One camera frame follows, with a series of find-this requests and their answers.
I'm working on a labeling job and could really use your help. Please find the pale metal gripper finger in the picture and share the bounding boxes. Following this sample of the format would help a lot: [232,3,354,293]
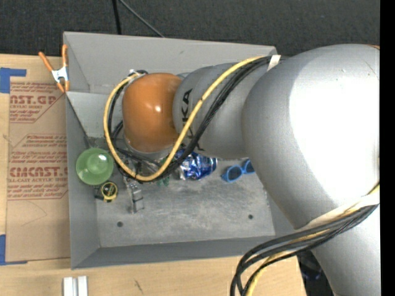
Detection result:
[132,189,146,213]
[125,179,137,214]

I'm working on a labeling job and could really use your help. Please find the black and yellow tape measure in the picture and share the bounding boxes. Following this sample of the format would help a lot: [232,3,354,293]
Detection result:
[94,181,119,204]

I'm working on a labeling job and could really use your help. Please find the green plastic cup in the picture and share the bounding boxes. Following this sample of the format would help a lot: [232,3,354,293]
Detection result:
[75,147,115,186]

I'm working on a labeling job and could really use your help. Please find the grey metal bin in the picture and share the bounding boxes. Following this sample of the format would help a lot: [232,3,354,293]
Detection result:
[62,31,297,270]

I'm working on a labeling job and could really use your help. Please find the blue and silver foil packet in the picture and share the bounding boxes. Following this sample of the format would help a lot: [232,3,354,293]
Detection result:
[175,149,218,181]

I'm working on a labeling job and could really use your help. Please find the blue sunglasses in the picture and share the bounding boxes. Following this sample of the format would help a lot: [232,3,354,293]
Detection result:
[220,158,256,183]

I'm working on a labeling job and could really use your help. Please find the brown cardboard board red print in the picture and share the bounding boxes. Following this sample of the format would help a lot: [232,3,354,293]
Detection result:
[0,53,72,263]

